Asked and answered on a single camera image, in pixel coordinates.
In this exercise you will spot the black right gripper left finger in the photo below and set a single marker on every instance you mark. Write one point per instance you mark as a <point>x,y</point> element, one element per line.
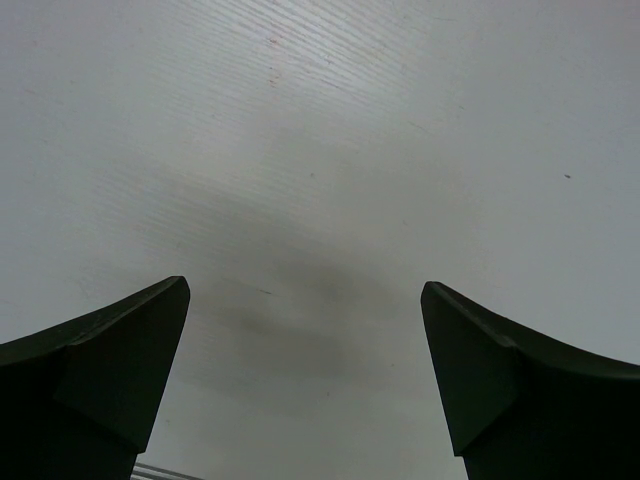
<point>79,399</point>

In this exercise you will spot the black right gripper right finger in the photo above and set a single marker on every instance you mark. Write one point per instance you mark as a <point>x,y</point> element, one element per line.
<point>521,405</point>

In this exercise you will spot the aluminium table rail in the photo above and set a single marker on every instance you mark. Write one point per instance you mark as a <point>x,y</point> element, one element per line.
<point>147,472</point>

